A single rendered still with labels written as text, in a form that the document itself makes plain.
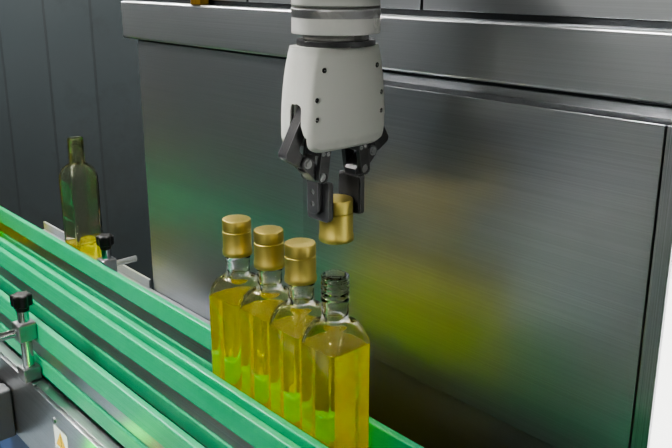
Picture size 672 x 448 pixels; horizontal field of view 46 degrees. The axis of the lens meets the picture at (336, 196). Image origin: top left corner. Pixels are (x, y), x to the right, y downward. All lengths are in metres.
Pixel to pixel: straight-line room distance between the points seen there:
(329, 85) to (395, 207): 0.22
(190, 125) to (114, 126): 2.21
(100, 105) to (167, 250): 2.11
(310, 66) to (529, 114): 0.21
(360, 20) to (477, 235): 0.26
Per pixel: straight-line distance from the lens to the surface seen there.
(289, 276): 0.85
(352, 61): 0.75
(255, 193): 1.17
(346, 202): 0.78
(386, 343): 0.98
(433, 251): 0.88
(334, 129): 0.75
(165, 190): 1.39
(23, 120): 3.65
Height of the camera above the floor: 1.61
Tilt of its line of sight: 16 degrees down
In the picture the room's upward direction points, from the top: straight up
